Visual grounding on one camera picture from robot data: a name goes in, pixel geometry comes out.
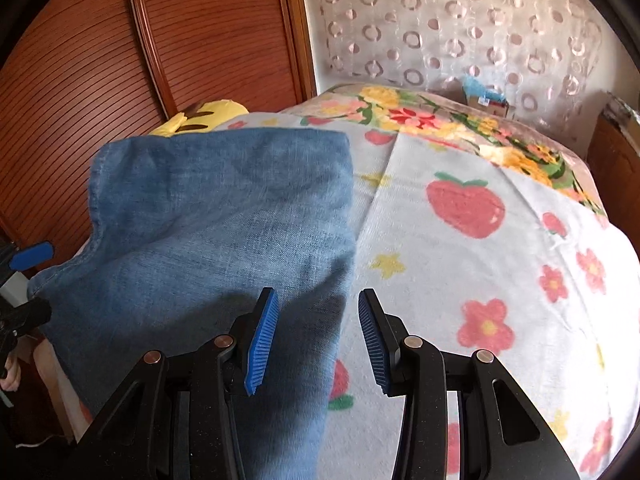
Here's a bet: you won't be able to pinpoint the blue plastic bag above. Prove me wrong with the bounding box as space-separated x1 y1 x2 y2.
461 76 503 103

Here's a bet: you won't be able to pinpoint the circle pattern sheer curtain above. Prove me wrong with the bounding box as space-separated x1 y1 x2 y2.
300 0 617 127

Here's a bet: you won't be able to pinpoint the wooden slatted wardrobe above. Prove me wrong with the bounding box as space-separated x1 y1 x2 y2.
0 0 318 273

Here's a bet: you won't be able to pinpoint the wooden cabinet counter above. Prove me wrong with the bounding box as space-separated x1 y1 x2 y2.
586 110 640 258

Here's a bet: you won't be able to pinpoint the blue denim pants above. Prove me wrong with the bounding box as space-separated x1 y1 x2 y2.
26 127 358 480

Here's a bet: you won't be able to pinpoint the stack of packets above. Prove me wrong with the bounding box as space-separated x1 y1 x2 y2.
602 91 640 127

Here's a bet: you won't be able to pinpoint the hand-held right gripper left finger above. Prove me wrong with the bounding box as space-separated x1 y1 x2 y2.
61 287 280 480

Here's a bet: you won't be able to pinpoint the small printed cardboard box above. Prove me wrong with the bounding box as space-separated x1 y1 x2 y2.
467 92 511 118

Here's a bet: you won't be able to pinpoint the strawberry print white sheet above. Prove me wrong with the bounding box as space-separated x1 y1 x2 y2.
50 110 640 480

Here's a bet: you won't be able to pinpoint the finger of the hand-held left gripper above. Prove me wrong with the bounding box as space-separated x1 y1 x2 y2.
0 298 52 343
0 241 55 275

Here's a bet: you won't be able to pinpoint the floral plush blanket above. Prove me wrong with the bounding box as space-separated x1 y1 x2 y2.
282 82 611 216

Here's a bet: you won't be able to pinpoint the yellow plush toy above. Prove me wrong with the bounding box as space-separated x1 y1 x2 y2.
150 99 250 137

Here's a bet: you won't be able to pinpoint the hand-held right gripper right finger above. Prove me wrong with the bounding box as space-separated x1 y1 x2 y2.
357 288 582 480

